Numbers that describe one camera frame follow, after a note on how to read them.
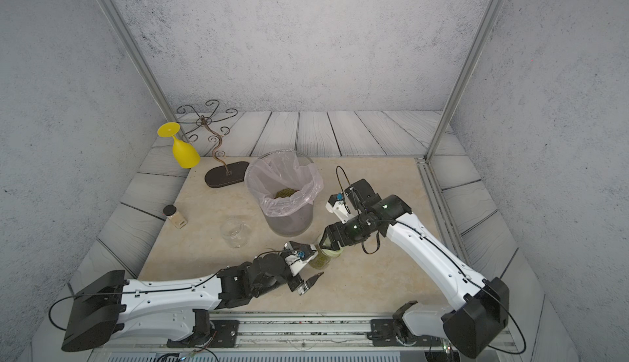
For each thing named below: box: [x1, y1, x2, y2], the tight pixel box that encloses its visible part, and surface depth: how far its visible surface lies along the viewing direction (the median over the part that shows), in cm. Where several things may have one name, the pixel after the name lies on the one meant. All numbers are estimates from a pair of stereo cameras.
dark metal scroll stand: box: [176, 99, 249, 189], surface depth 109 cm
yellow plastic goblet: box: [157, 122, 201, 170], surface depth 92 cm
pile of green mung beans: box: [273, 187, 299, 200], surface depth 101 cm
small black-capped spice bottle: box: [162, 203, 189, 230], surface depth 93 cm
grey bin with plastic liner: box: [244, 148, 324, 237], surface depth 88 cm
